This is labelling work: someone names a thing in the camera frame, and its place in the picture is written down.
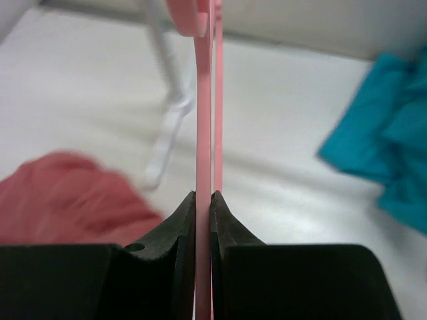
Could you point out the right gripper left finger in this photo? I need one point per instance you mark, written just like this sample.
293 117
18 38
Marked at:
154 277

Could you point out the pink plastic hanger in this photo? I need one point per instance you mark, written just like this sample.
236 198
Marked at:
202 20

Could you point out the pink t shirt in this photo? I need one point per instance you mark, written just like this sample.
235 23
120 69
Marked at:
66 197

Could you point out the white clothes rack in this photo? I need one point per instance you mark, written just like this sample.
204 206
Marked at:
179 100

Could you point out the teal t shirt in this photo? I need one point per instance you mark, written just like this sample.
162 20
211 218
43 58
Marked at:
382 137

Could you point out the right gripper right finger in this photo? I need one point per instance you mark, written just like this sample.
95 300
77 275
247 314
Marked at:
225 231

